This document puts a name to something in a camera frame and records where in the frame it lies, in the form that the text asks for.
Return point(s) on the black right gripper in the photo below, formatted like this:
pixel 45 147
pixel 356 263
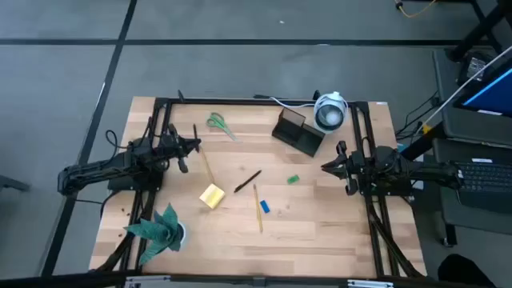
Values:
pixel 356 168

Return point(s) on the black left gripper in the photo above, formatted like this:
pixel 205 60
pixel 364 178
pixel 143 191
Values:
pixel 176 150

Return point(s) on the yellow pencil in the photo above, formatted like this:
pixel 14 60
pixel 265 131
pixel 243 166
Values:
pixel 258 208
pixel 207 165

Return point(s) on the green eraser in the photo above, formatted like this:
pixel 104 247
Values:
pixel 293 179

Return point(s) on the yellow sticky note pad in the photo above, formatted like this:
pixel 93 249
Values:
pixel 212 196

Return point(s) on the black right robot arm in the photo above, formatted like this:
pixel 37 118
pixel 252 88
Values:
pixel 420 174

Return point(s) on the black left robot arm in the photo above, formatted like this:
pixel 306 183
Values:
pixel 100 170

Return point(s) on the black mesh desk organizer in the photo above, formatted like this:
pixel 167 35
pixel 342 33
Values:
pixel 304 140

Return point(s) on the black click pen with clip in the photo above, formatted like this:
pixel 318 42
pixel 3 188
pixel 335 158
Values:
pixel 248 181

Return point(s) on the blue eraser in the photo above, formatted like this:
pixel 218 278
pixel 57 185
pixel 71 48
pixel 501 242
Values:
pixel 265 206

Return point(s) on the white plant pot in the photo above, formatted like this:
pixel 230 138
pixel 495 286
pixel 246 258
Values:
pixel 182 234

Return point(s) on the green artificial plant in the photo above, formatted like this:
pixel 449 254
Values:
pixel 164 232

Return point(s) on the white rod with yellow end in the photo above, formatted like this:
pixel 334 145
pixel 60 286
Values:
pixel 460 88

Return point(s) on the black keyboard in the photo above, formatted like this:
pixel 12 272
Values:
pixel 484 180

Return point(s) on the monitor with blue screen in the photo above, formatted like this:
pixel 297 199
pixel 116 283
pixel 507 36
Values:
pixel 492 96

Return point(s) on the black metal stand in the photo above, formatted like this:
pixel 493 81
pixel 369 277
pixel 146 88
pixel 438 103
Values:
pixel 476 36

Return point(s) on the black aluminium table frame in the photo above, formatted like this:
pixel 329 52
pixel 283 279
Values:
pixel 240 101

